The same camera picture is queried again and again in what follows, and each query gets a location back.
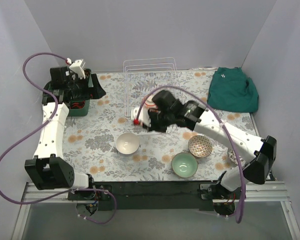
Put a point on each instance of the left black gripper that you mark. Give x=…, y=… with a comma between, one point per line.
x=90, y=83

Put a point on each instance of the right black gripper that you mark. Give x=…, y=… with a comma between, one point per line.
x=153, y=121

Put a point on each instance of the orange floral bowl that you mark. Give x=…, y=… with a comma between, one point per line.
x=149, y=104

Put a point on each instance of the white wire dish rack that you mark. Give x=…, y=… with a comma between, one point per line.
x=141, y=76

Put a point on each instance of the blue white patterned bowl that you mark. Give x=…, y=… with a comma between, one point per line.
x=232, y=156

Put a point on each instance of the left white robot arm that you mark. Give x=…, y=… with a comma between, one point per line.
x=47, y=169

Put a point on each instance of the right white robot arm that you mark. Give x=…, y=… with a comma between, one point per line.
x=258, y=153

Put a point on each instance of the green compartment tray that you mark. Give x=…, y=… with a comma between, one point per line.
x=81, y=112

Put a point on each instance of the orange navy rolled tie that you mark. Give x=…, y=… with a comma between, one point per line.
x=76, y=105

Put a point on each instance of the brown geometric patterned bowl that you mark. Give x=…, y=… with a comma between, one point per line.
x=200, y=146

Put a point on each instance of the plain white bowl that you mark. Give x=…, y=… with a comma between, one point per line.
x=127, y=143

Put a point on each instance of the floral table mat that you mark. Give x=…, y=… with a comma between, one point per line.
x=89, y=141

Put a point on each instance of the mint green bowl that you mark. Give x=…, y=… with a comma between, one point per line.
x=184, y=165

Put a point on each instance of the green folded cloth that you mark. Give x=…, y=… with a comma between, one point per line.
x=232, y=90

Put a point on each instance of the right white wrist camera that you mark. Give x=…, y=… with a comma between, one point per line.
x=142, y=119

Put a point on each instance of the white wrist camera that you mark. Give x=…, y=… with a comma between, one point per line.
x=75, y=69
x=142, y=119

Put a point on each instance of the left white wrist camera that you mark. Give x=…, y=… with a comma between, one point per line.
x=75, y=69

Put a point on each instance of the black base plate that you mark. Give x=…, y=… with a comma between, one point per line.
x=202, y=202

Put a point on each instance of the aluminium frame rail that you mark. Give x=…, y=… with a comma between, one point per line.
x=271, y=191

